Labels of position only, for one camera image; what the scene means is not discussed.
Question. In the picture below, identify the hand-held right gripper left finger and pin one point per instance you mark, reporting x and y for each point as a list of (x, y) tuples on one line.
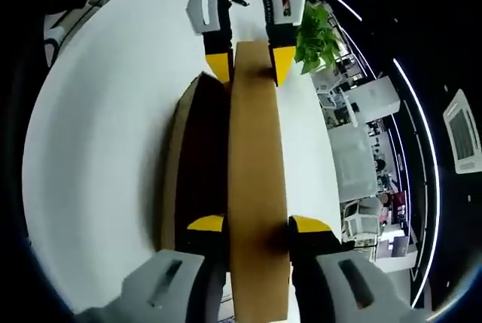
[(150, 289)]

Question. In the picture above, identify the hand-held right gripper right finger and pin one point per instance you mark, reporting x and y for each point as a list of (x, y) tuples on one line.
[(339, 289)]

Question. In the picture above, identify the brown cardboard shoe box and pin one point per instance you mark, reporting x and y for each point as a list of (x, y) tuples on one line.
[(256, 150)]

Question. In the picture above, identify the green leafy plant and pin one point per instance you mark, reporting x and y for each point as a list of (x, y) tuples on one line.
[(316, 37)]

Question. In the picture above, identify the white office chair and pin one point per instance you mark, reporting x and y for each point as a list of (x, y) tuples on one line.
[(361, 221)]

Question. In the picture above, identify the grey office divider panel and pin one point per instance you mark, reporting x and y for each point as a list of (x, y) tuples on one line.
[(350, 165)]

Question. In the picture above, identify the ceiling air conditioner vent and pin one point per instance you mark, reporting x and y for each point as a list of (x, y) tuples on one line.
[(461, 131)]

